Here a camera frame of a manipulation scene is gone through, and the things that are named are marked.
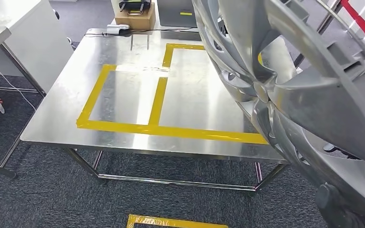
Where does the grey laptop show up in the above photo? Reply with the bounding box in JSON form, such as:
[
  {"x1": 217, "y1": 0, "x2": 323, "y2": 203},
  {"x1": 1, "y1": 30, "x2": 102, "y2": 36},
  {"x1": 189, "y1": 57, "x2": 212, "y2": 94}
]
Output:
[{"x1": 156, "y1": 0, "x2": 200, "y2": 29}]

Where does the stainless steel workbench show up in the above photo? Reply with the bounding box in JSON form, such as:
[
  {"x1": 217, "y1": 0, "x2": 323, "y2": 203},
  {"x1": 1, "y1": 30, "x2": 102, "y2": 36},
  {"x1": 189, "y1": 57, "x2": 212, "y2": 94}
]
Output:
[{"x1": 20, "y1": 28, "x2": 298, "y2": 198}]

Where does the thin black cable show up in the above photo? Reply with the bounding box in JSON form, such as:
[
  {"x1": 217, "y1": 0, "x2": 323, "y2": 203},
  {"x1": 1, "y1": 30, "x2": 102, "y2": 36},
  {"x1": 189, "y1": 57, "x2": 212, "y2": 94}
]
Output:
[{"x1": 84, "y1": 27, "x2": 199, "y2": 38}]

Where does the red barrier belt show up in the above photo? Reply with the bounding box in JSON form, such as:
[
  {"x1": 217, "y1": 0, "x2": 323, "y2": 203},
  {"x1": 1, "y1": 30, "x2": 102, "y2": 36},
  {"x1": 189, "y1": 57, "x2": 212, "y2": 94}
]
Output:
[{"x1": 340, "y1": 0, "x2": 365, "y2": 53}]

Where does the pale grey cabinet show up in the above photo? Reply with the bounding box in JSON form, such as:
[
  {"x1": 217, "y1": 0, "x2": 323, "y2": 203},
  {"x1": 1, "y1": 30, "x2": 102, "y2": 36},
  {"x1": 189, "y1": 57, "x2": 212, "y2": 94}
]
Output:
[{"x1": 0, "y1": 0, "x2": 75, "y2": 94}]

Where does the chrome stanchion post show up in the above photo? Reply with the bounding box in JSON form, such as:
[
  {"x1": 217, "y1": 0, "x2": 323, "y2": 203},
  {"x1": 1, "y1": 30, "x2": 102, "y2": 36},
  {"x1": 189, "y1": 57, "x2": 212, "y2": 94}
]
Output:
[{"x1": 293, "y1": 0, "x2": 344, "y2": 68}]

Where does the black remote controller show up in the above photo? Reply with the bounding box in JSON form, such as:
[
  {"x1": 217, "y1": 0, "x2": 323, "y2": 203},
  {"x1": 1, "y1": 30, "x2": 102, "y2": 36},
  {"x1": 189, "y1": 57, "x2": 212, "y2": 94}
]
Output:
[{"x1": 119, "y1": 0, "x2": 152, "y2": 16}]

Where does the silver plastic wheel hubcap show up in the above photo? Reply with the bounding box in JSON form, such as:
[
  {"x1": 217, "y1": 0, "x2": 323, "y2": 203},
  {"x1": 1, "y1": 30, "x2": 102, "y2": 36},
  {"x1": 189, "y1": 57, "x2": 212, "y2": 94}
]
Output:
[{"x1": 191, "y1": 0, "x2": 365, "y2": 228}]

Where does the thin white cable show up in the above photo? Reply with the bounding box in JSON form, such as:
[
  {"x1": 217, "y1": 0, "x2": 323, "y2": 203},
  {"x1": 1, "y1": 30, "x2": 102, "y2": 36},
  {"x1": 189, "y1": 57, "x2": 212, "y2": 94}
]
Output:
[{"x1": 0, "y1": 52, "x2": 38, "y2": 111}]

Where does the white power adapter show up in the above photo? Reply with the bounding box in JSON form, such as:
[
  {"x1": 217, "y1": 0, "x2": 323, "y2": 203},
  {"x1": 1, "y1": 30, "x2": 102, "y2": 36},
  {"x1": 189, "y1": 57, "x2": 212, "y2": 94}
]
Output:
[{"x1": 106, "y1": 24, "x2": 131, "y2": 36}]

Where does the brown cardboard box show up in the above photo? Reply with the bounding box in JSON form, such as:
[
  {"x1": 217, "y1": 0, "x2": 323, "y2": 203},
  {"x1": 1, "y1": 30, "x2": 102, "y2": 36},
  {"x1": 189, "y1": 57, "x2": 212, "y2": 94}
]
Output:
[{"x1": 115, "y1": 2, "x2": 156, "y2": 31}]

